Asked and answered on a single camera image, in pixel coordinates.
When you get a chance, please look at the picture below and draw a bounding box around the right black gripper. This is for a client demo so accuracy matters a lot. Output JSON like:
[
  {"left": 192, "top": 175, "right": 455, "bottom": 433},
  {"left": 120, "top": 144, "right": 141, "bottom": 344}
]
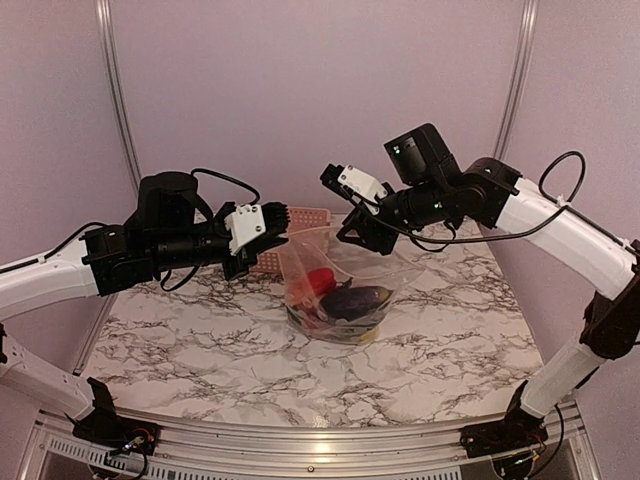
[{"left": 336, "top": 178, "right": 452, "bottom": 255}]

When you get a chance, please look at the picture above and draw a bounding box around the red fake pepper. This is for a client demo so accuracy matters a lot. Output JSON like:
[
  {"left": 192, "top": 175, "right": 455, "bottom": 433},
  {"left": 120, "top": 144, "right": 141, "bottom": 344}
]
[{"left": 301, "top": 267, "right": 337, "bottom": 297}]

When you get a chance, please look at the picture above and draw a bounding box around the clear zip top bag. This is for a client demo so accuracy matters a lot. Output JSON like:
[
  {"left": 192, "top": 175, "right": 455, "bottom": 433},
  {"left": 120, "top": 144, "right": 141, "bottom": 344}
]
[{"left": 278, "top": 227, "right": 423, "bottom": 345}]

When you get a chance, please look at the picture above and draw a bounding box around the purple fake eggplant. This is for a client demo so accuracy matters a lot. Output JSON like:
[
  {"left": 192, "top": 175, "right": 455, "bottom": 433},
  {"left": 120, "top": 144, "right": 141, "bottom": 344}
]
[{"left": 319, "top": 286, "right": 394, "bottom": 322}]

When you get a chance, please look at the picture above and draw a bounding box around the yellow fake lemon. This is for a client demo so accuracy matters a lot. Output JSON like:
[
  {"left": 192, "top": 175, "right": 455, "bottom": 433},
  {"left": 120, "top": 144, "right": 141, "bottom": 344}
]
[{"left": 357, "top": 327, "right": 380, "bottom": 345}]

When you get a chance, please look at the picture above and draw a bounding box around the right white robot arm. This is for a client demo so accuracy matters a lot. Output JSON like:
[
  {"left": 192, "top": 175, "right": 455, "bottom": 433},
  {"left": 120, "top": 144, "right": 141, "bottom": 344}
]
[{"left": 321, "top": 123, "right": 639, "bottom": 448}]

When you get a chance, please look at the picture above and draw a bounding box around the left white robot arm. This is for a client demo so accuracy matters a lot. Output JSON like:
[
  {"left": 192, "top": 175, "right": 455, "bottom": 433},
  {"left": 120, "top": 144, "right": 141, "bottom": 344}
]
[{"left": 1, "top": 169, "right": 290, "bottom": 320}]

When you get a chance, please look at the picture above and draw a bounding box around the pink perforated plastic basket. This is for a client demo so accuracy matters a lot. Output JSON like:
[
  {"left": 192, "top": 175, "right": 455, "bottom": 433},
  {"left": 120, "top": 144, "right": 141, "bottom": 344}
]
[{"left": 249, "top": 205, "right": 332, "bottom": 277}]

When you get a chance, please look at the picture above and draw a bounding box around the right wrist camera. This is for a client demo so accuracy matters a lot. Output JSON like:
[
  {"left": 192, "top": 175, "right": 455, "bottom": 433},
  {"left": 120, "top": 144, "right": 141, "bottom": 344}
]
[{"left": 320, "top": 164, "right": 393, "bottom": 208}]

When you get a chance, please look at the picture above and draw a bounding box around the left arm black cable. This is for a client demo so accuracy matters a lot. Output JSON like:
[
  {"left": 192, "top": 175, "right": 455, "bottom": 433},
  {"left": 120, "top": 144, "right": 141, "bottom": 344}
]
[{"left": 159, "top": 168, "right": 262, "bottom": 292}]

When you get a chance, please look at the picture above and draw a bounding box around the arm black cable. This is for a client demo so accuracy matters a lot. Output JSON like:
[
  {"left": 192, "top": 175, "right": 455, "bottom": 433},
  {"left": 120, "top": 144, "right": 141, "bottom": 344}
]
[
  {"left": 159, "top": 168, "right": 262, "bottom": 292},
  {"left": 407, "top": 151, "right": 587, "bottom": 247}
]

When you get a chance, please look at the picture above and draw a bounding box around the left aluminium frame post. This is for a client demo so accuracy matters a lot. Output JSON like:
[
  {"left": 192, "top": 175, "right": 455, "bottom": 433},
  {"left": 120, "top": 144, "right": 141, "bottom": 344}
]
[{"left": 94, "top": 0, "right": 142, "bottom": 194}]

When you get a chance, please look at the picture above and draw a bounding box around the aluminium frame post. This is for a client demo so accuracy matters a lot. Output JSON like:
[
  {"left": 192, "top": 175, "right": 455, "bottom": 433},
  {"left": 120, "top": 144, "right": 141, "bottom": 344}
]
[
  {"left": 94, "top": 0, "right": 142, "bottom": 194},
  {"left": 493, "top": 0, "right": 540, "bottom": 160}
]

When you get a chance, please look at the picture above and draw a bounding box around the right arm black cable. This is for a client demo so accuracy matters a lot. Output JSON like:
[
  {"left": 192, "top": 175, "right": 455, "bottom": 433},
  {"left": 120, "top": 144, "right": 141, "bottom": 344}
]
[{"left": 407, "top": 151, "right": 587, "bottom": 247}]

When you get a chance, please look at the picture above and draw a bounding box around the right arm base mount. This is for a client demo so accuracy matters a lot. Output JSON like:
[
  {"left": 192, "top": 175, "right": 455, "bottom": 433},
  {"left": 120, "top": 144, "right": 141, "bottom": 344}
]
[{"left": 460, "top": 381, "right": 548, "bottom": 458}]

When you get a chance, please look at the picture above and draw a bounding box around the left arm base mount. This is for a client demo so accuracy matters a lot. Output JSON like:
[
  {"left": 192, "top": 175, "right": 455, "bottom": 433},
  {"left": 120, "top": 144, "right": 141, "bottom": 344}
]
[{"left": 69, "top": 378, "right": 160, "bottom": 455}]

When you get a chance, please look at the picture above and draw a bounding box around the right aluminium frame post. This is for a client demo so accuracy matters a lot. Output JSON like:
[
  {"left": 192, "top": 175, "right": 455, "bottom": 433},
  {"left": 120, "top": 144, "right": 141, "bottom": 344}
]
[{"left": 493, "top": 0, "right": 540, "bottom": 160}]

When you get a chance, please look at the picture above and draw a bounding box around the front aluminium rail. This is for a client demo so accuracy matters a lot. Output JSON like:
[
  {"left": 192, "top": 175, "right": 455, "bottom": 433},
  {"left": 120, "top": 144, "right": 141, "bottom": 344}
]
[{"left": 19, "top": 407, "right": 601, "bottom": 480}]

